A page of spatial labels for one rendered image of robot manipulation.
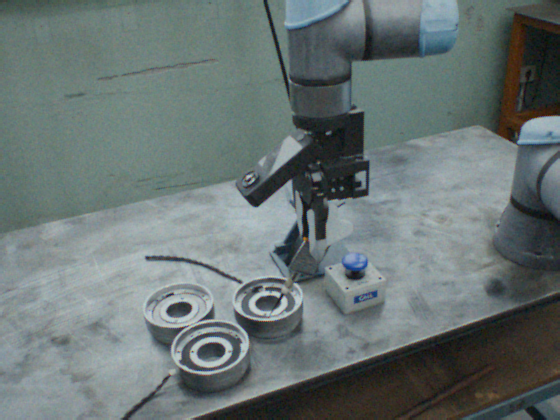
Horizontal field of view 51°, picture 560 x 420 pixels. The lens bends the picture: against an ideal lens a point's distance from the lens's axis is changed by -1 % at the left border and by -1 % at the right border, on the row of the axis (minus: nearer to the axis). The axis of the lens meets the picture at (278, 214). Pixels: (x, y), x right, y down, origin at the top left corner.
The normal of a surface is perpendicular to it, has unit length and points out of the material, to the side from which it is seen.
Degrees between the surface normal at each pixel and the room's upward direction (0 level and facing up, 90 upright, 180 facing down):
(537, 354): 0
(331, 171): 90
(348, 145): 90
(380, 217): 0
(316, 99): 90
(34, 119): 90
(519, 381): 0
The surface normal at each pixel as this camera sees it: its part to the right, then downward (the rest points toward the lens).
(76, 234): -0.05, -0.86
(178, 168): 0.37, 0.46
